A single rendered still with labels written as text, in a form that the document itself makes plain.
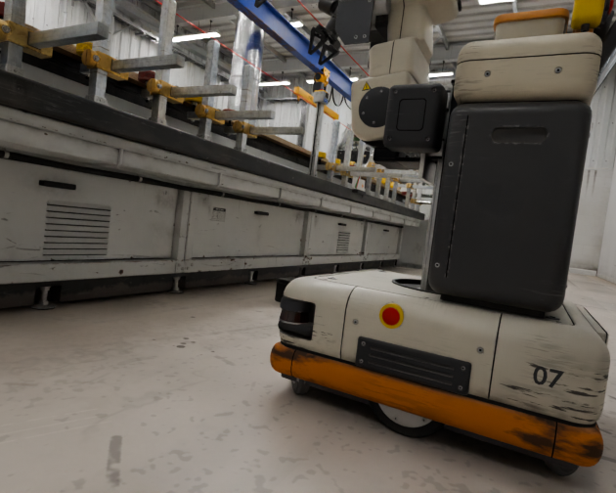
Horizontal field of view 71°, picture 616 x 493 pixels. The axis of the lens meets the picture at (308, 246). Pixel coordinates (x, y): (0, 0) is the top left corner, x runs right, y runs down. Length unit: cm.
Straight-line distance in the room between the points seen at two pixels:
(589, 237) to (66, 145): 1120
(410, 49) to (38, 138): 105
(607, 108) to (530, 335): 1149
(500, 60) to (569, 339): 53
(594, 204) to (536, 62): 1094
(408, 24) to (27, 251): 139
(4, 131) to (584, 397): 145
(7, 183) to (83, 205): 27
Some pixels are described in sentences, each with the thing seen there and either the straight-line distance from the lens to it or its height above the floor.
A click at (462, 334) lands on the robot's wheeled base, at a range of 88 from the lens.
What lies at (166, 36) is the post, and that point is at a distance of 178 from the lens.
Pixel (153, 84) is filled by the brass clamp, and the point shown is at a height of 83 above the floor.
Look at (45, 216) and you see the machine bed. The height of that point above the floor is 32.
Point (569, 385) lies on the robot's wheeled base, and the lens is 89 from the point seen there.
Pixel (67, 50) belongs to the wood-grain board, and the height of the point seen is 88.
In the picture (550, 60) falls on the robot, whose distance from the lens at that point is 96.
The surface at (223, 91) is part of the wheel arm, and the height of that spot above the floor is 82.
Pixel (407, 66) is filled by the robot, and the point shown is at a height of 83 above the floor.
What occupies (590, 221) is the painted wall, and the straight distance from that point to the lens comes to 1182.
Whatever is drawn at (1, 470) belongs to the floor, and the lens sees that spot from 83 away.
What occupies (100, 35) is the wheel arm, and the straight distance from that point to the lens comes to 123.
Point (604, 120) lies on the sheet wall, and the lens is 1220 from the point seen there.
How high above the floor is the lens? 41
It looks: 3 degrees down
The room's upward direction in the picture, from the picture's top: 7 degrees clockwise
